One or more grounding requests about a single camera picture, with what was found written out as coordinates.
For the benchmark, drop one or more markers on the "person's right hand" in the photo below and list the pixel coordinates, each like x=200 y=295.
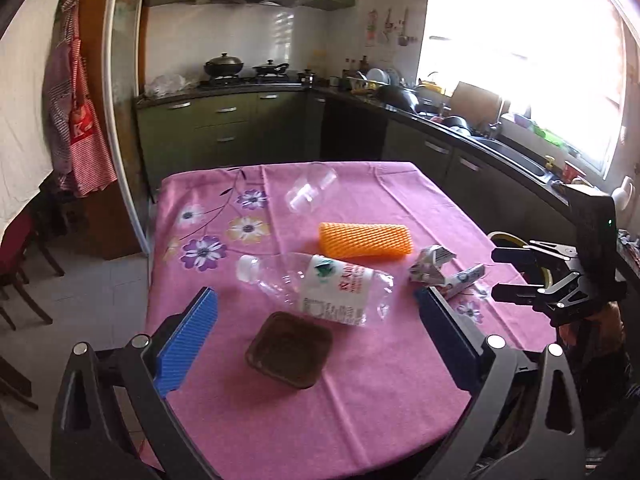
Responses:
x=611 y=320

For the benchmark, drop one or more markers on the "black frying pan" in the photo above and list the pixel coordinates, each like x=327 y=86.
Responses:
x=267 y=68

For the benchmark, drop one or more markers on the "soap dispenser bottle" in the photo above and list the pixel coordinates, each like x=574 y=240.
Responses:
x=550 y=164

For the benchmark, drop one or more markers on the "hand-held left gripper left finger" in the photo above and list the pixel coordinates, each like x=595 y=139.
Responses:
x=190 y=340

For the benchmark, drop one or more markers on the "pink floral tablecloth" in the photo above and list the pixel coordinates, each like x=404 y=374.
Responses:
x=350 y=400

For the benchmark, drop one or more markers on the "dark kitchen countertop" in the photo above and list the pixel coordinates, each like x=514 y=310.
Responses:
x=330 y=91

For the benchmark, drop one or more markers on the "brown plastic tray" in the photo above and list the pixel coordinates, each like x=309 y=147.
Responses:
x=287 y=350

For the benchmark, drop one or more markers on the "purple plastic bowl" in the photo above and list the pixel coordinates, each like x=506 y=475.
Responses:
x=523 y=120

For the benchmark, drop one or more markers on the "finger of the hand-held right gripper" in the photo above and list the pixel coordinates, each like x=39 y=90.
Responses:
x=515 y=293
x=515 y=255

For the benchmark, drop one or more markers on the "red mug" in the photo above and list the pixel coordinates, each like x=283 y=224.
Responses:
x=571 y=172

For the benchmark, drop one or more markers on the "wooden cutting board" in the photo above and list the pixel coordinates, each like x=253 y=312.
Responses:
x=472 y=102

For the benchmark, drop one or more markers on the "row of sauce bottles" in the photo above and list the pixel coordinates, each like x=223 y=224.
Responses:
x=356 y=66

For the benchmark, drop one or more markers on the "small white tube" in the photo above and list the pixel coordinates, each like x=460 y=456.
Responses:
x=467 y=280

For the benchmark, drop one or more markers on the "green plastic container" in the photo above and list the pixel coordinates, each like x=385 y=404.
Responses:
x=549 y=135

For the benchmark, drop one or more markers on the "large black wok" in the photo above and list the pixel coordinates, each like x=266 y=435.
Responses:
x=400 y=97

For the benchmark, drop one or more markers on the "black pot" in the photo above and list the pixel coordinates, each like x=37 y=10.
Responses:
x=455 y=126

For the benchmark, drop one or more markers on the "clear plastic bag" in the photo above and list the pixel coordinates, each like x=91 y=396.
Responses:
x=167 y=85

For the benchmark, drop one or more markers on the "black bin with yellow rim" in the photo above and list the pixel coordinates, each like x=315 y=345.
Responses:
x=505 y=236

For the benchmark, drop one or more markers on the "white plastic jug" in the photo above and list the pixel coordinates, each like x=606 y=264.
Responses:
x=622 y=192

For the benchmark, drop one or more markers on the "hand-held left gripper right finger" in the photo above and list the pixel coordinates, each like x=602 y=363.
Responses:
x=445 y=340

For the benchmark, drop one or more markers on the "steel kettle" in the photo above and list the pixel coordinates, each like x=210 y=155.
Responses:
x=306 y=77

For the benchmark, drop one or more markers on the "red cushioned wooden chair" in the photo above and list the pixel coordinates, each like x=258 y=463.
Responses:
x=15 y=240

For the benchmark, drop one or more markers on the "purple checked apron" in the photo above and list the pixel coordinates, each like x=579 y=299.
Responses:
x=57 y=110

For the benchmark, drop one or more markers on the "black lidded wok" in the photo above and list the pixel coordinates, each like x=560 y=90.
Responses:
x=223 y=66

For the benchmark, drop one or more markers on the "white hanging cloth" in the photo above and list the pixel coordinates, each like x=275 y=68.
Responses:
x=20 y=110

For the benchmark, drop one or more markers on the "dish rack with plates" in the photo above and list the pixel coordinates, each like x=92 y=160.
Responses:
x=377 y=77

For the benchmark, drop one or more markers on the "red checked apron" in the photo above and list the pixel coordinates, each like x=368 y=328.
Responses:
x=85 y=160

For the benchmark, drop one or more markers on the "green lower cabinets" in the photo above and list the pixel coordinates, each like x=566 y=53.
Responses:
x=220 y=130

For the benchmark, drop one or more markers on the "bright kitchen window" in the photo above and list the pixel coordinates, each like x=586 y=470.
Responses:
x=500 y=35

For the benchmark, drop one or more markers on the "clear plastic bottle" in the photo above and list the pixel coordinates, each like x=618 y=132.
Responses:
x=340 y=290

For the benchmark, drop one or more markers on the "person's right forearm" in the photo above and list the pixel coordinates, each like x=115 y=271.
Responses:
x=610 y=385

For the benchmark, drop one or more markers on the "steel faucet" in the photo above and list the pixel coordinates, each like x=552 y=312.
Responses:
x=495 y=125

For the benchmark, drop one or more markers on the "orange foam net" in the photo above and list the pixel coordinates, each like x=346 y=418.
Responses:
x=365 y=240

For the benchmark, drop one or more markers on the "steel sink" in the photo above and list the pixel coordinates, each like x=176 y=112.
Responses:
x=515 y=157

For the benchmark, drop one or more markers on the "glass sliding door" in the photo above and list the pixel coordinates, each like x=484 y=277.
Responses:
x=125 y=110

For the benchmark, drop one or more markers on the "gas stove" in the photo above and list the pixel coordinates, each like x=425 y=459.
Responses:
x=250 y=81

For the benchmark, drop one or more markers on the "clear plastic cup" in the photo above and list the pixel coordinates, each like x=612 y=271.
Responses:
x=307 y=187

